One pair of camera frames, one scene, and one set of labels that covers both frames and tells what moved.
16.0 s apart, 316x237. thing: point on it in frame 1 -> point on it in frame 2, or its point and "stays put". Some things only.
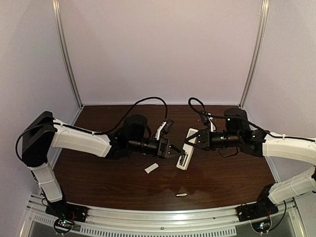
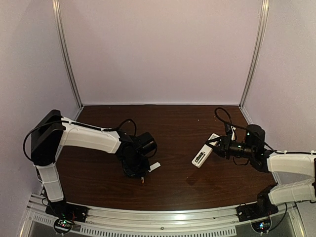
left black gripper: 163,147 -> 136,170
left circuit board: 62,226 stays put
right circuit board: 262,226 stays put
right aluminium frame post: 263,17 stays put
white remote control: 183,159 -> 199,159
